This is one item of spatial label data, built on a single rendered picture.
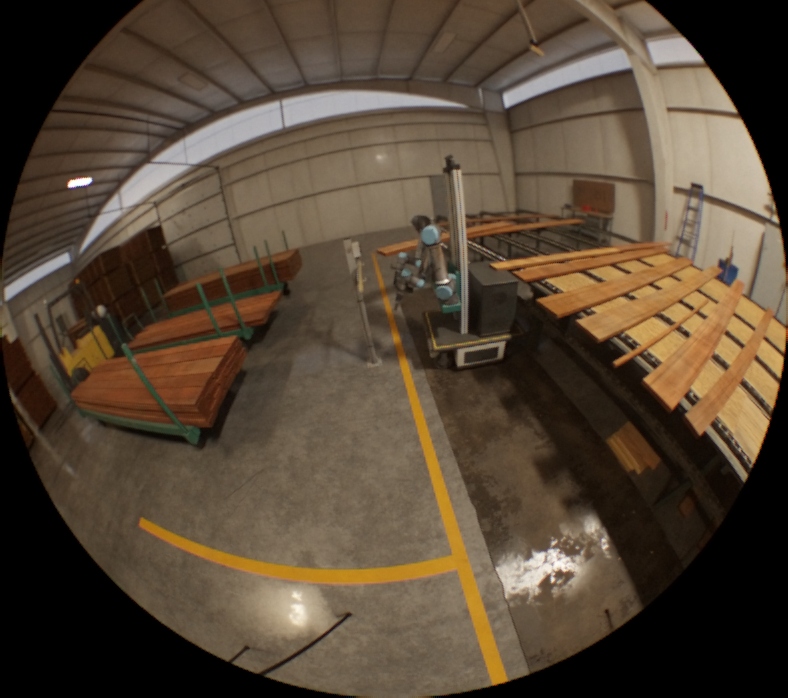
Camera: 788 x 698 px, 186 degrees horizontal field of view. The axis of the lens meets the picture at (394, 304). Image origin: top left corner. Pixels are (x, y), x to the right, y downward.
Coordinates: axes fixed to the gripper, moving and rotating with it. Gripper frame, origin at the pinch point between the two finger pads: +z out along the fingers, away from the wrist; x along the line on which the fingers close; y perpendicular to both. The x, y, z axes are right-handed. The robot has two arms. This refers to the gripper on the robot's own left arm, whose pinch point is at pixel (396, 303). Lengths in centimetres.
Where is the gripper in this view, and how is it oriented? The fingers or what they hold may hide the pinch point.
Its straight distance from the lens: 198.2
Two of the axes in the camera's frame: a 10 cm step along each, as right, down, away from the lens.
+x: -0.9, 5.7, -8.1
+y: -9.6, -2.6, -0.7
